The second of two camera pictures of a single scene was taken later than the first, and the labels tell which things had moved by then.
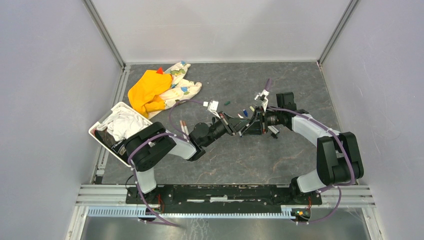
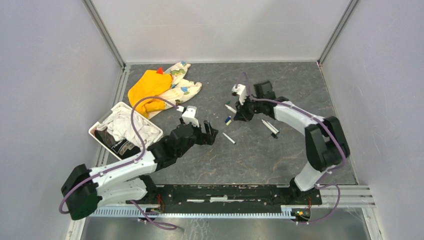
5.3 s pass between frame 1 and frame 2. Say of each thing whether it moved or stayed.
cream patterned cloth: stayed
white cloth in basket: stayed
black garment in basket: stayed
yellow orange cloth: stayed
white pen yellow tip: moved
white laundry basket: stayed
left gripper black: moved
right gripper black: moved
